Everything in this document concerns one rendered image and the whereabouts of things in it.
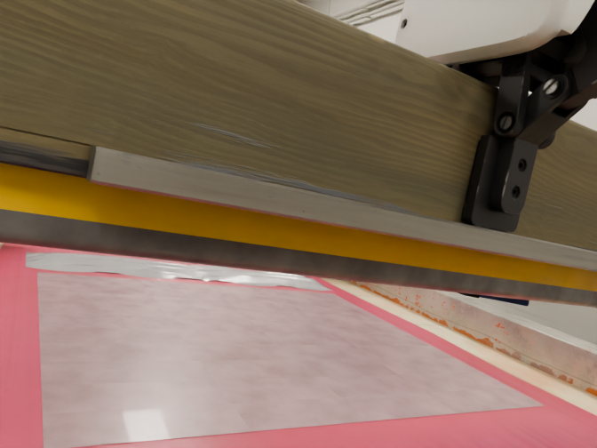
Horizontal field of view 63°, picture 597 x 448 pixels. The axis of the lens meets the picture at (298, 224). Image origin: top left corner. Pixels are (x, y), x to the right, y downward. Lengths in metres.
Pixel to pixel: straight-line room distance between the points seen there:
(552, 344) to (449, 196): 0.32
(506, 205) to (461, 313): 0.37
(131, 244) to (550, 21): 0.17
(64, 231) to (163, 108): 0.05
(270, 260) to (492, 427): 0.22
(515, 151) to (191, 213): 0.14
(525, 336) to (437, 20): 0.36
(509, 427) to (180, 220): 0.27
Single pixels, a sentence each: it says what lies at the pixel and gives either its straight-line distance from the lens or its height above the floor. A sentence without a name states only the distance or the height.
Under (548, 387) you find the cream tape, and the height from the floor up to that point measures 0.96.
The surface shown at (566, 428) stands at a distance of 0.41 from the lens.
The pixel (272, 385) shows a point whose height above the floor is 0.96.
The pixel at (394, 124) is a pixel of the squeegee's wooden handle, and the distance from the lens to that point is 0.20.
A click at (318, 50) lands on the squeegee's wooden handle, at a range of 0.19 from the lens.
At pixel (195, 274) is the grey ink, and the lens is 0.58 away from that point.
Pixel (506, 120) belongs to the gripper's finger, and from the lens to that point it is 0.23.
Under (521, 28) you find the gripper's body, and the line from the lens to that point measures 0.22.
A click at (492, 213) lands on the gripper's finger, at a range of 0.24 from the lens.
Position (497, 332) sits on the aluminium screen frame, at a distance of 0.56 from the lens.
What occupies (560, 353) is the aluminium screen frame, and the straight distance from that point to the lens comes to 0.52.
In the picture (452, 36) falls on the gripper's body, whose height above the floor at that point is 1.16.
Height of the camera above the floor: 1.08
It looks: 4 degrees down
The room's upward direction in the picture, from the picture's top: 11 degrees clockwise
